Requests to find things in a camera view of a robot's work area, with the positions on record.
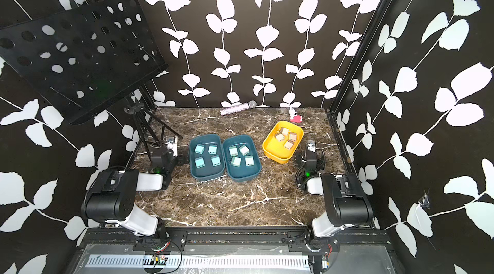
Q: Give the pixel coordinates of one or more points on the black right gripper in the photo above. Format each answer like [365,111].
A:
[300,157]

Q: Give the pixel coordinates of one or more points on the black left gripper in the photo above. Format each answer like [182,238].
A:
[180,161]

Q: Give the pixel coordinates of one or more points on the beige plug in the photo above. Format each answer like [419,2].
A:
[284,131]
[289,144]
[280,137]
[293,136]

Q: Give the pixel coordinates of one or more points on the yellow storage box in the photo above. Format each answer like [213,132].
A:
[274,149]

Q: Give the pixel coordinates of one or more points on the blue teal plug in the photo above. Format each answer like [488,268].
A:
[216,161]
[199,162]
[212,149]
[199,149]

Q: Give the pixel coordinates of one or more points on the teal storage box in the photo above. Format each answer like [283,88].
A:
[242,173]
[208,172]

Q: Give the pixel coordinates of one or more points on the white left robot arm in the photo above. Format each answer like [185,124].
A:
[111,197]

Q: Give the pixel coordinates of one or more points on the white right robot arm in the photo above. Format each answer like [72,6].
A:
[345,203]

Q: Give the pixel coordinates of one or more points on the pink white small box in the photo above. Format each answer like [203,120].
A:
[294,117]

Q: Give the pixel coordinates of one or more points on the black music stand tripod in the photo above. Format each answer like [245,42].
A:
[142,117]

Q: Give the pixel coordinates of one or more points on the black perforated music stand desk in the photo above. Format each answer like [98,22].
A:
[84,60]

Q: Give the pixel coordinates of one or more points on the black front rail frame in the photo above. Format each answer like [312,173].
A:
[269,249]

